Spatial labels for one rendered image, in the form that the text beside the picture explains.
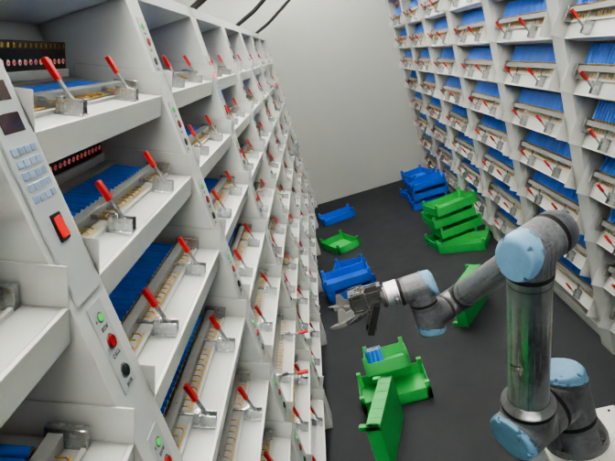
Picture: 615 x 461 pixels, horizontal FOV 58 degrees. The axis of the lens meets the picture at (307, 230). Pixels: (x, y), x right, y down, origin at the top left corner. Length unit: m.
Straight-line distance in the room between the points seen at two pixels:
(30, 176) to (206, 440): 0.56
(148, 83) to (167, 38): 0.72
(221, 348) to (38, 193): 0.70
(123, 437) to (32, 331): 0.19
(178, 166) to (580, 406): 1.33
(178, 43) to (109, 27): 0.70
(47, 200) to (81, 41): 0.70
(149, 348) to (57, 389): 0.23
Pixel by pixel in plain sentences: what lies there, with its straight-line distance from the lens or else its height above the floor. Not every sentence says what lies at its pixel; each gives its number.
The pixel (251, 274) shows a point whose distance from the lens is 1.66.
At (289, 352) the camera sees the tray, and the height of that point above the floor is 0.53.
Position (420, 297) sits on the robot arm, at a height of 0.65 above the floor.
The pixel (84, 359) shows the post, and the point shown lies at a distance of 0.71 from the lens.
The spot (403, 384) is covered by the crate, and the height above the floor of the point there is 0.00.
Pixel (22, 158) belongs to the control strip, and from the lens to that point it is 0.69.
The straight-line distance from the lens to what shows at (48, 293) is 0.68.
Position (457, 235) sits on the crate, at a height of 0.04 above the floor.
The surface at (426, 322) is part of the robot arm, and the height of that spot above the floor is 0.56.
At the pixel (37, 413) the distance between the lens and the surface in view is 0.77.
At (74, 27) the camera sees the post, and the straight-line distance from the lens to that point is 1.36.
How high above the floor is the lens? 1.47
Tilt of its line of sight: 17 degrees down
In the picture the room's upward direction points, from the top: 18 degrees counter-clockwise
